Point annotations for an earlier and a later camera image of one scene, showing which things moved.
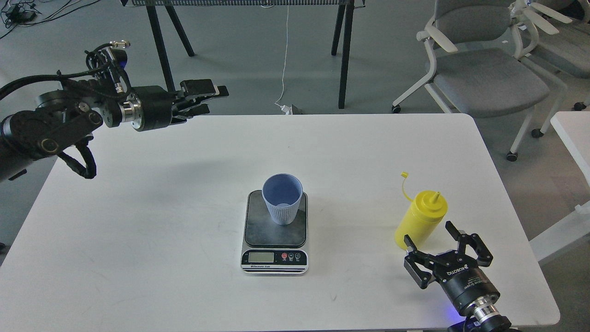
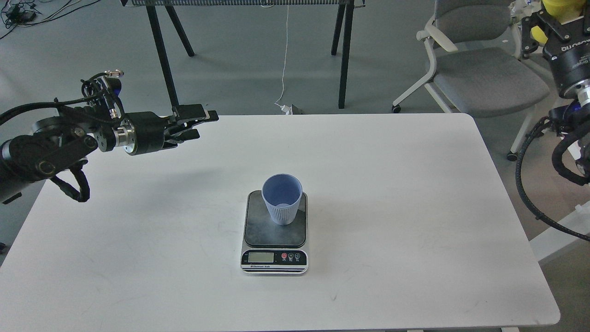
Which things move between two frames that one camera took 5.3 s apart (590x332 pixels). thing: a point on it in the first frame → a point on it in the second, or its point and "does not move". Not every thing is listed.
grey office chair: x=478 y=71 does not move
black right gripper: x=459 y=275 → x=569 y=59
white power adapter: x=287 y=110 does not move
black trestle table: x=344 y=19 does not move
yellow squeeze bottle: x=427 y=211 → x=563 y=11
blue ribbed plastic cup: x=282 y=192 does not move
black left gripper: x=152 y=108 → x=141 y=133
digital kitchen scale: x=271 y=249 does not move
